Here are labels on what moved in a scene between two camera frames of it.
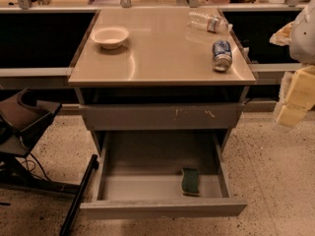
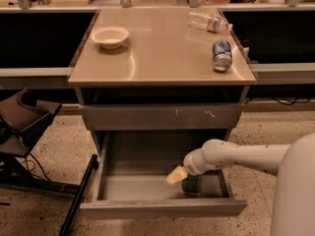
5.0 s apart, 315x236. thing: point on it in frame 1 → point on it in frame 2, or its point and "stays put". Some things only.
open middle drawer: x=162 y=174 stays put
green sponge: x=190 y=182 stays put
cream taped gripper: x=304 y=38 → x=191 y=163
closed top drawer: x=162 y=116 stays put
